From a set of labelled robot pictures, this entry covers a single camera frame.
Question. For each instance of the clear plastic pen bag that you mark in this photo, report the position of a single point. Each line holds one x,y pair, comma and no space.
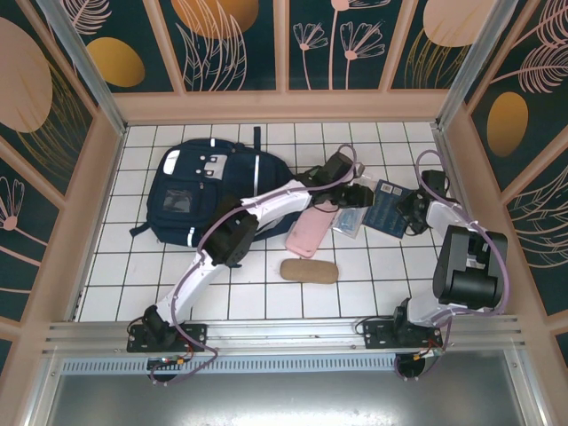
350,222

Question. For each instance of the blue notebook with yellow label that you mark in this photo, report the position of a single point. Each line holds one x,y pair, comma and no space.
384,213

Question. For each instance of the pink pencil case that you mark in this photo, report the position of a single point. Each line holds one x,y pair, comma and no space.
308,235

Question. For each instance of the tan glasses case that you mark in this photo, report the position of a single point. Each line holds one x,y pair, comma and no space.
310,270

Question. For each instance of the navy blue backpack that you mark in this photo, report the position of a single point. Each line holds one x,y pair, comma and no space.
191,191

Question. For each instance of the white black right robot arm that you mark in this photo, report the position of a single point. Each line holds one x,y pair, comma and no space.
470,266

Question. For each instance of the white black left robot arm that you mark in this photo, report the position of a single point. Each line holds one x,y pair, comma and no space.
275,199

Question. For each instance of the grey metal sheet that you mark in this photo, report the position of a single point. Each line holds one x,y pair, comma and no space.
284,399

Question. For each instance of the aluminium side rail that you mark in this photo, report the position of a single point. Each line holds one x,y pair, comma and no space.
444,146

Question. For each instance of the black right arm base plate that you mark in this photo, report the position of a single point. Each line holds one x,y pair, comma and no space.
377,335

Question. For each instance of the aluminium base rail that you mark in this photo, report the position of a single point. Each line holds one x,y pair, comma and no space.
284,333

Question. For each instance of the aluminium corner post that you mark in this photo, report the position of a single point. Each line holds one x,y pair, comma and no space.
89,75
475,57

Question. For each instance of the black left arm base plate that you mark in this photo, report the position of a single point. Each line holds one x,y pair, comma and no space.
195,335

